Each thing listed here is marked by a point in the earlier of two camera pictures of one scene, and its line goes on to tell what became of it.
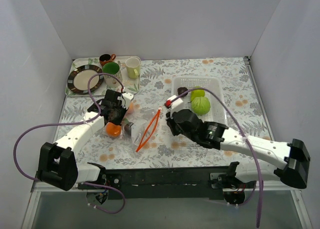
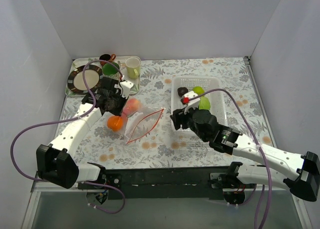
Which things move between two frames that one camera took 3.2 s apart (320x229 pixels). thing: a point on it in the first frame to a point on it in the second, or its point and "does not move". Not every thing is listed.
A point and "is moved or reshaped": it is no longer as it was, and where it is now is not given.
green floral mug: (113, 68) does not move
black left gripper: (116, 114) to (119, 102)
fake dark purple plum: (181, 90) does not move
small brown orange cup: (105, 58) does not move
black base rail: (171, 183) does not move
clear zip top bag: (143, 128) is moved or reshaped
